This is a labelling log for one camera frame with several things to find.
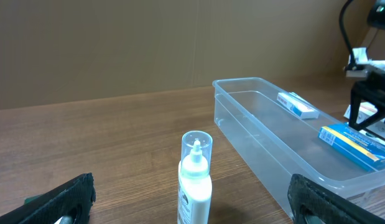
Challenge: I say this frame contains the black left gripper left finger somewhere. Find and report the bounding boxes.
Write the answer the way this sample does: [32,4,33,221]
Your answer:
[0,173,96,224]

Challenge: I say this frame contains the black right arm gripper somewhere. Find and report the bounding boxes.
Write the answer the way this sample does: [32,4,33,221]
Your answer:
[349,72,385,131]

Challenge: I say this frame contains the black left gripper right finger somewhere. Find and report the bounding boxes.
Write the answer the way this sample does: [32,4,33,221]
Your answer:
[287,174,385,224]

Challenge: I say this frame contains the blue yellow medicine box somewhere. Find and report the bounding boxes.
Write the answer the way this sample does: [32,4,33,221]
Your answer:
[318,123,385,171]

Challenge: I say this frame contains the clear plastic container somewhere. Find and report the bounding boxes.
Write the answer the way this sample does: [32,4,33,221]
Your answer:
[213,78,385,219]

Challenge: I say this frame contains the white glue bottle clear cap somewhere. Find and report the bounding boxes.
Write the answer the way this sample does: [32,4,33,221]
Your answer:
[177,131,213,224]

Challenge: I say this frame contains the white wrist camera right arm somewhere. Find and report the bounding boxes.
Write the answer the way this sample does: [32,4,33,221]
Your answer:
[345,47,385,78]

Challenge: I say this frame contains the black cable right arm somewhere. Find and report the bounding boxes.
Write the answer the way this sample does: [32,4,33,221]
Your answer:
[338,0,358,65]

